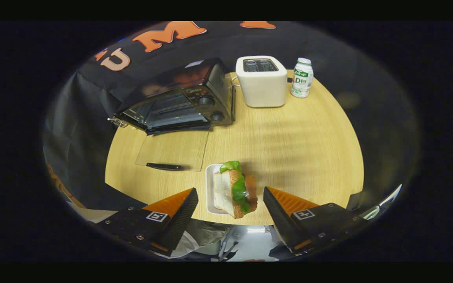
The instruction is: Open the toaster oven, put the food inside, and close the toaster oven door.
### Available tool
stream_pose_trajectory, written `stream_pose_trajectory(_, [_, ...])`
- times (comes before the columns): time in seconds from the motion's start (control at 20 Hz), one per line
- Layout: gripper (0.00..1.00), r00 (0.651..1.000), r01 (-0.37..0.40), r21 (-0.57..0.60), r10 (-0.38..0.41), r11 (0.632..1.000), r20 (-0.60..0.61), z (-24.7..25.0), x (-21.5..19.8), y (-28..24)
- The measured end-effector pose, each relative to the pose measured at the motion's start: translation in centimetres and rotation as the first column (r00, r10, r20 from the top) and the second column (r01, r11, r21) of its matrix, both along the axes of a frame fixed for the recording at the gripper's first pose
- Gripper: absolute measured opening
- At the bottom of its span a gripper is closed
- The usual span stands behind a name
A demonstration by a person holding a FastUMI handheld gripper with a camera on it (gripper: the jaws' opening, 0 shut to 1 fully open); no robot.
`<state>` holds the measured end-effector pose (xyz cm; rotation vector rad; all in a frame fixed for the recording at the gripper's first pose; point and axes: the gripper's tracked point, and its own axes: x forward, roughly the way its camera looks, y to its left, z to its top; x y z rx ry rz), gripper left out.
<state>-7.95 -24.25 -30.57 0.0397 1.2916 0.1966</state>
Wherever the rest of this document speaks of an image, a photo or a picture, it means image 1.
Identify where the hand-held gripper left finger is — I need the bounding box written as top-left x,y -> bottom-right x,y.
97,187 -> 199,257

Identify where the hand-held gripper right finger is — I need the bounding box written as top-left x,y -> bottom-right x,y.
263,186 -> 369,256

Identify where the lettuce sandwich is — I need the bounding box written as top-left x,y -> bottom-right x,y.
213,160 -> 258,219

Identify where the black toaster oven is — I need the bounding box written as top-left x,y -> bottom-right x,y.
113,58 -> 237,172

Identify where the white pop-up toaster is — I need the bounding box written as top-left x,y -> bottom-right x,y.
236,56 -> 288,108

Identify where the white plastic tray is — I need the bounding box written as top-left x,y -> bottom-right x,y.
205,164 -> 235,215

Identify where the white green-label bottle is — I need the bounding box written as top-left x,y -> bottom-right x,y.
290,58 -> 314,98

